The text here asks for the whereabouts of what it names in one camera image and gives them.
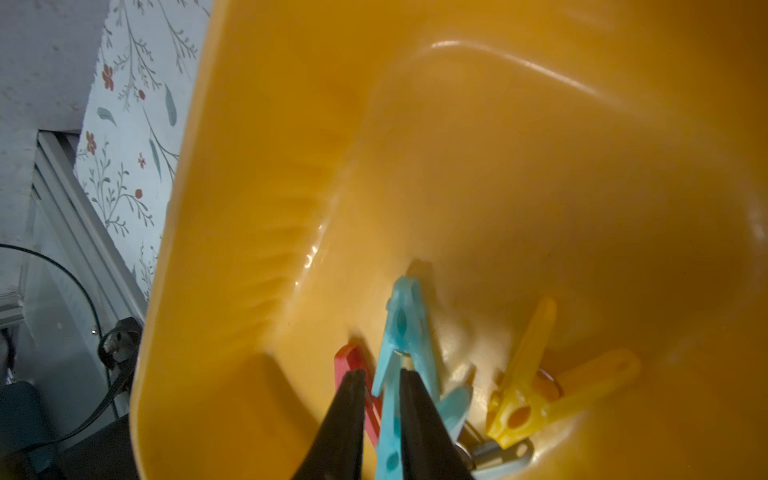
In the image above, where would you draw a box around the grey clothespin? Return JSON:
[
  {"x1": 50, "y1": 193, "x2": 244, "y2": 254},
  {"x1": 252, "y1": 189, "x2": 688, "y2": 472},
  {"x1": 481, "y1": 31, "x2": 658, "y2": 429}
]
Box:
[{"x1": 450, "y1": 423, "x2": 535, "y2": 480}]

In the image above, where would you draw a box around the red clothespin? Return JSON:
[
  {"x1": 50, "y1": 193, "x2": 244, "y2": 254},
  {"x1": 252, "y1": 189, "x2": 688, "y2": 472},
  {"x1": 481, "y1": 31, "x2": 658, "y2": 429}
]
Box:
[{"x1": 333, "y1": 343, "x2": 384, "y2": 448}]

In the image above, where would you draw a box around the aluminium frame rail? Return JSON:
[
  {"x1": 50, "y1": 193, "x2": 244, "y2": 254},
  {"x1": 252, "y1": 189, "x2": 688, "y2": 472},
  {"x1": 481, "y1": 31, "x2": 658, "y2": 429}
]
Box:
[{"x1": 32, "y1": 130, "x2": 147, "y2": 330}]

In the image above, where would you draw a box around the yellow storage box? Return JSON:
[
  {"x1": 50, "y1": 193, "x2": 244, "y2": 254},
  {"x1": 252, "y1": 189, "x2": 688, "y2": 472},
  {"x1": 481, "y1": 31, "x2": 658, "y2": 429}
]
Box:
[{"x1": 131, "y1": 1, "x2": 767, "y2": 479}]

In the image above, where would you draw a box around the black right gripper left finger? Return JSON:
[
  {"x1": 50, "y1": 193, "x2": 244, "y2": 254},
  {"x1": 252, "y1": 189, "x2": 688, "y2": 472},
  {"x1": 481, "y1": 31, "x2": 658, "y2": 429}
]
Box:
[{"x1": 292, "y1": 369, "x2": 367, "y2": 480}]

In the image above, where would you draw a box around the teal clothespin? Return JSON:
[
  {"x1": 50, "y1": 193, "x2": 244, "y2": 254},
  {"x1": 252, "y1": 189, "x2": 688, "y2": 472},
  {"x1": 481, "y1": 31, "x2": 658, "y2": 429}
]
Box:
[{"x1": 372, "y1": 276, "x2": 472, "y2": 479}]

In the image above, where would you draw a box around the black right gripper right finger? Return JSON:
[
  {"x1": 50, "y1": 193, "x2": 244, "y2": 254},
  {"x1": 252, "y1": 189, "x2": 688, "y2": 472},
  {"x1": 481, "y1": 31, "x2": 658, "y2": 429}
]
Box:
[{"x1": 399, "y1": 369, "x2": 472, "y2": 480}]

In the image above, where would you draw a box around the yellow clothespin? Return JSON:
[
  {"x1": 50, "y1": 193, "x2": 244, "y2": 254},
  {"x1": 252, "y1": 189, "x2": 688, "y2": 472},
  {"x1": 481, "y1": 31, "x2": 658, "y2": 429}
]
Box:
[{"x1": 485, "y1": 297, "x2": 642, "y2": 449}]

